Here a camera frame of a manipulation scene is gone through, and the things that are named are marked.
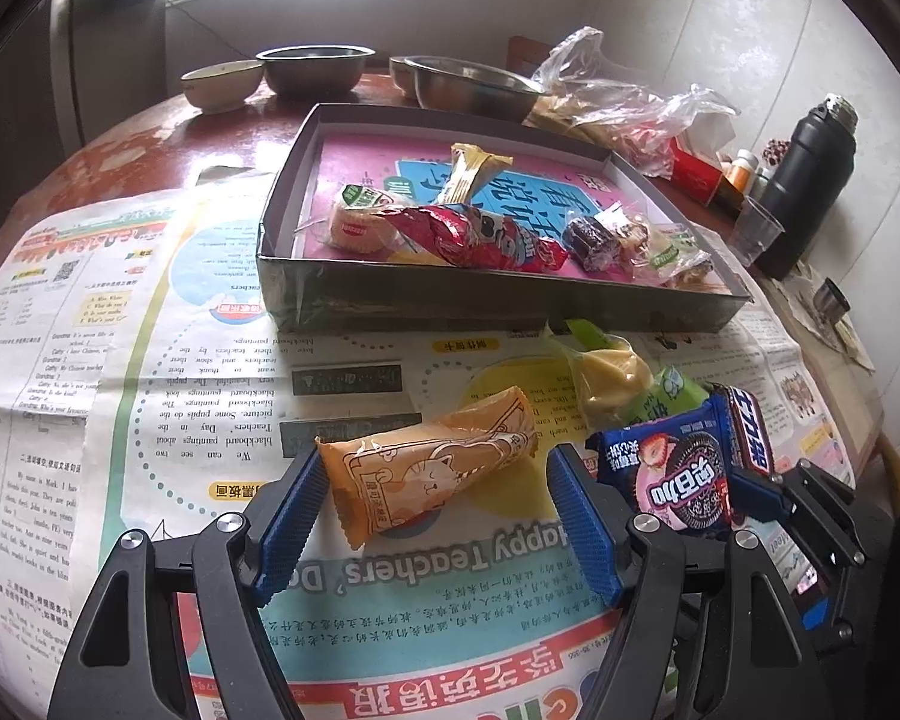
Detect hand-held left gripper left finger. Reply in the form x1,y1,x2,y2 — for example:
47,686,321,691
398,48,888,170
45,448,326,720

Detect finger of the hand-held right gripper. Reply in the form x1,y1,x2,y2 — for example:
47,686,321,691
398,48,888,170
784,521,857,643
733,460,872,575

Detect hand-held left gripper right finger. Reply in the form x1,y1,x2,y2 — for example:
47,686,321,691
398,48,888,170
546,443,812,720

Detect blue cookie packet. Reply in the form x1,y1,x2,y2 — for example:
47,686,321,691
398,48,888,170
586,393,738,542

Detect orange snack packet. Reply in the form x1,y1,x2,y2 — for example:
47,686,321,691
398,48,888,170
314,384,540,551

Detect dark shallow cardboard box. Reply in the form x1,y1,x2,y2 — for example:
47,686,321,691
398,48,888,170
259,100,755,335

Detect dark brown snack clear wrapper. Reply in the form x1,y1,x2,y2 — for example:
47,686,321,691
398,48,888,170
562,205,650,272

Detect red snack packet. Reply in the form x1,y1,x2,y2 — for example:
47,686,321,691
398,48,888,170
379,202,572,275

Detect yellow snack packet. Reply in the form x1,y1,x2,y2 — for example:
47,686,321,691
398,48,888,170
427,142,515,208

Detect dark chocolate bar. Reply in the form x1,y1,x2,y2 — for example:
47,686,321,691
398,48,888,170
712,383,783,527

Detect yellow pastry green packet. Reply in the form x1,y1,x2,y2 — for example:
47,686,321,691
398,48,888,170
543,318,656,429

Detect light green snack packet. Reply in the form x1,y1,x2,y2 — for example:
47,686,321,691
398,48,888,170
622,363,714,433

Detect loose papers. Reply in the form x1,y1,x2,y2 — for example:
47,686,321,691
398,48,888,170
783,268,876,374

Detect printed newspaper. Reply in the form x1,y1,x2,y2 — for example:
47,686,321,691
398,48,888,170
0,160,857,720

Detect small metal cup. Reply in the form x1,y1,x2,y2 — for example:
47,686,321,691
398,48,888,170
813,277,853,324

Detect clear candy packet green label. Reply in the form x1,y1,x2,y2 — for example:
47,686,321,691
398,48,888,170
640,227,722,293

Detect clear plastic cup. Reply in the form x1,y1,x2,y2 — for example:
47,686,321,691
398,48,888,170
729,196,785,266

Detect round pastry packet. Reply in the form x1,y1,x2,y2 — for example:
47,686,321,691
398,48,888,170
325,181,414,253

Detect black thermos flask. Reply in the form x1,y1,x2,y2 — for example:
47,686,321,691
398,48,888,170
749,93,860,281

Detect brown small box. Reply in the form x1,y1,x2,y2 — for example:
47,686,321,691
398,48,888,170
712,180,748,216

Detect orange medicine bottle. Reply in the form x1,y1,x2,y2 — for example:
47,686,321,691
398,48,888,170
723,149,761,193

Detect red carton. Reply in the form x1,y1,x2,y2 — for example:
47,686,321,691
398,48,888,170
667,133,725,200

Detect pink and blue book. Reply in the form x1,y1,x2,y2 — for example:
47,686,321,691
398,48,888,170
292,130,692,272

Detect crumpled clear plastic bag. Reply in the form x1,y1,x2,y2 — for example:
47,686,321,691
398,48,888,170
570,82,740,182

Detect wide steel bowl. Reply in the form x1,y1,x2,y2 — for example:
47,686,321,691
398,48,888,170
403,60,548,122

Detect beige ceramic bowl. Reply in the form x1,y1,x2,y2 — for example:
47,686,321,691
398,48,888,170
180,58,266,116

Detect clear plastic bag with flatbread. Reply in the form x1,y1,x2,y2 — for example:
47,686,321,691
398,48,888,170
528,25,632,137

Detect deep steel bowl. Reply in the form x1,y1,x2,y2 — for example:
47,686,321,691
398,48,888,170
256,45,377,99

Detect small steel bowl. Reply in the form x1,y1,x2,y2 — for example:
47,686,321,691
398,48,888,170
388,55,425,98

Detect wooden chair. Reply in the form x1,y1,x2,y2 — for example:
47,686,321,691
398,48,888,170
505,35,565,77

